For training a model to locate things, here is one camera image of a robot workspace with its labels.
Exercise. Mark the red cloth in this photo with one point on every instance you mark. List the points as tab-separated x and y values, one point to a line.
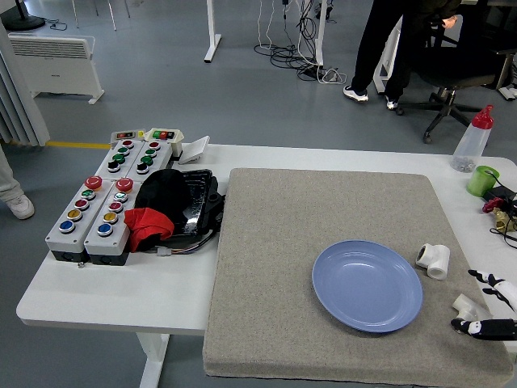
147	224

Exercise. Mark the white desk leg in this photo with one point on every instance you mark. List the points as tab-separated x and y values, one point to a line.
321	32
212	40

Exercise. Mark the white pipe elbow fitting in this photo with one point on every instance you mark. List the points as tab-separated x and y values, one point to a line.
434	260

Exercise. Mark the blue plate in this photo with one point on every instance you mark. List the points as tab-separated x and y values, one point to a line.
367	285

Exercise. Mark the black cloth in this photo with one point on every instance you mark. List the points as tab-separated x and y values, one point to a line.
161	190

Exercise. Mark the small grey switch box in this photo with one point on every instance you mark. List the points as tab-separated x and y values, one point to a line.
125	135

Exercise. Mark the white green-red switch box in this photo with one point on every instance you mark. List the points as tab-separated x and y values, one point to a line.
163	134

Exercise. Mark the white folding partition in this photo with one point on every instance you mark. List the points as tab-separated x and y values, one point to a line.
16	105

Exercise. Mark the white wall switch panel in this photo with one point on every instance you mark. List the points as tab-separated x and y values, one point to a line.
194	150

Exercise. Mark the black office chair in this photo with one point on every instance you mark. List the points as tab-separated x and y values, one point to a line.
452	68

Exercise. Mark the green tape roll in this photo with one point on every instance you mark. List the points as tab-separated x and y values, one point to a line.
478	182

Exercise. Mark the white table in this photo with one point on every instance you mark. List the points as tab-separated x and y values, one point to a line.
121	291

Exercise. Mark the black power adapter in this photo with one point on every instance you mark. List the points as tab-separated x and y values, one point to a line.
503	193

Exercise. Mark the white panel heater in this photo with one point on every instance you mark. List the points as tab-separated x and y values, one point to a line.
60	68

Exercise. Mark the clear bottle with red cap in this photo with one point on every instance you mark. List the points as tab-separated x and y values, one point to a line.
470	145

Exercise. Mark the black plastic tray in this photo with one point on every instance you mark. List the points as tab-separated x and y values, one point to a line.
200	202

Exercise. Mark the grey five-button control box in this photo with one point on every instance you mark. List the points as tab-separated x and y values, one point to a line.
99	247
60	239

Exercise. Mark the person with white shoe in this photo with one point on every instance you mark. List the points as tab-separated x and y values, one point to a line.
20	206

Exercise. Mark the white pipe tee fitting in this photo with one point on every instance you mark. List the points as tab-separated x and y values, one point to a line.
470	308

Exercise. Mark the grey four-button control box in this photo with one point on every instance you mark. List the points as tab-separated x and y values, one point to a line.
106	158
159	158

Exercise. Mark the grey-brown mat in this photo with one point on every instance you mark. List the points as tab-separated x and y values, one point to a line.
282	250

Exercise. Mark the white desk frame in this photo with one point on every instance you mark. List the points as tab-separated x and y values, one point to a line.
389	56

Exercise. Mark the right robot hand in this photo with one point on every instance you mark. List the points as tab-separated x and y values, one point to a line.
505	289

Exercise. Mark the black round stand base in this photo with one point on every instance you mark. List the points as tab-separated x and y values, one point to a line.
24	21

